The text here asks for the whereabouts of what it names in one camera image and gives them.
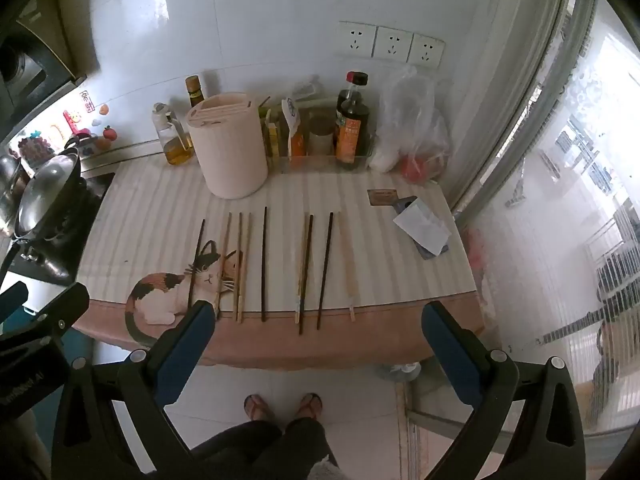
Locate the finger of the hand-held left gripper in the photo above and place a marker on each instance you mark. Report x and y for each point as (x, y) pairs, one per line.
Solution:
(14, 300)
(65, 307)

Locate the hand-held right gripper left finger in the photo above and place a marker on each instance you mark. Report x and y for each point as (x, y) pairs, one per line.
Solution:
(187, 355)

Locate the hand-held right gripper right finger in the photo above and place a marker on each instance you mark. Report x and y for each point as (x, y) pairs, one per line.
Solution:
(450, 355)

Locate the dark chopstick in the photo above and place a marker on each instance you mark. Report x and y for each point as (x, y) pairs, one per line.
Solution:
(325, 270)
(264, 265)
(196, 260)
(306, 280)

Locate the wooden chopstick with blue band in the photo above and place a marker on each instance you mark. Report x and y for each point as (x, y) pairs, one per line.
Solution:
(302, 270)

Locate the black wok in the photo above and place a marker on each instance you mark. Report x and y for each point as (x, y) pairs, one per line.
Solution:
(60, 232)

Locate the person's left foot in sandal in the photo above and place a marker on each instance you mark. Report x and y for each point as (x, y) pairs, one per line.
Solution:
(257, 407)

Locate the person's foot in sandal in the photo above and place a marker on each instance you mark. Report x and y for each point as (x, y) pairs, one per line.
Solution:
(257, 407)
(307, 405)

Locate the person's left leg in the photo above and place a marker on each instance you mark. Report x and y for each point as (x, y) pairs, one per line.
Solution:
(240, 450)

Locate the person's leg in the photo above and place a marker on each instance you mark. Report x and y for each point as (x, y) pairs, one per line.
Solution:
(305, 445)
(240, 450)

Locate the steel wok lid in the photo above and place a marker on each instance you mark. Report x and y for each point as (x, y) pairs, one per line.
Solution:
(45, 190)

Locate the black stove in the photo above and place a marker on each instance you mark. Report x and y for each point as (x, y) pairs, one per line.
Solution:
(97, 195)

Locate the steel steamer pot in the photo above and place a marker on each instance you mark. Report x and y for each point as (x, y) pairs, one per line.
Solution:
(7, 180)

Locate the person's right foot in sandal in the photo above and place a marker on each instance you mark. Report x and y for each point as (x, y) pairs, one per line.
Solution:
(307, 405)

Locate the cat printed table mat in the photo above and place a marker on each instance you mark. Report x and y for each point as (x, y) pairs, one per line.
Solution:
(150, 200)

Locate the person's right leg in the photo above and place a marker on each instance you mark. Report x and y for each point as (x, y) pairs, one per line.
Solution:
(305, 445)

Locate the grey fuzzy garment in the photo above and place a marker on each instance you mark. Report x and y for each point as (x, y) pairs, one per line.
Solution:
(325, 470)

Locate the brown rectangular tag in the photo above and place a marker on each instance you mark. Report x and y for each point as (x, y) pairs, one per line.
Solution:
(381, 197)

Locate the glass oil bottle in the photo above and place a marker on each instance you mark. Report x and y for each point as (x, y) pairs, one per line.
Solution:
(175, 152)

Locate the yellow seasoning packets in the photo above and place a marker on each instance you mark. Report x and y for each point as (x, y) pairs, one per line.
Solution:
(272, 140)

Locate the clear organiser tray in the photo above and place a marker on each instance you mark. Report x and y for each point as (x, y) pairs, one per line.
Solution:
(320, 162)

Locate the clear plastic bag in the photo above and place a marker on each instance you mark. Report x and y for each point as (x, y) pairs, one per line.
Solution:
(415, 125)

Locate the orange and white seasoning packet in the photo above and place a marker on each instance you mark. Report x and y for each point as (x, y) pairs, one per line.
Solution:
(295, 142)

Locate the black range hood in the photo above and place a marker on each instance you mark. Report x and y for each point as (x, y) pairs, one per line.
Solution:
(30, 60)

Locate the soy sauce bottle orange label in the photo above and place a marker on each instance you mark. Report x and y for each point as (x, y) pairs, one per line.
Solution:
(350, 130)

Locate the dark bottle with gold cap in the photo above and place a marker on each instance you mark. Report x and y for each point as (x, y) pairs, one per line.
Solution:
(195, 92)

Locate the translucent plastic wrapper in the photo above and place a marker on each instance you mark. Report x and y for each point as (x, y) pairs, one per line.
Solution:
(309, 90)

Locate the persimmon wall sticker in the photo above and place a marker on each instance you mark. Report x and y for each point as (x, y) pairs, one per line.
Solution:
(107, 134)

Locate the red seal wall sticker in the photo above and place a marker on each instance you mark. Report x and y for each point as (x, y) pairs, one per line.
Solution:
(86, 101)

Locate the grey window frame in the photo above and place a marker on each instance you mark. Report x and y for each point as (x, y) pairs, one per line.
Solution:
(550, 110)

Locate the white wall outlet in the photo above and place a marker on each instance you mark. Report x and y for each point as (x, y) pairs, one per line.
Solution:
(426, 51)
(392, 44)
(356, 40)

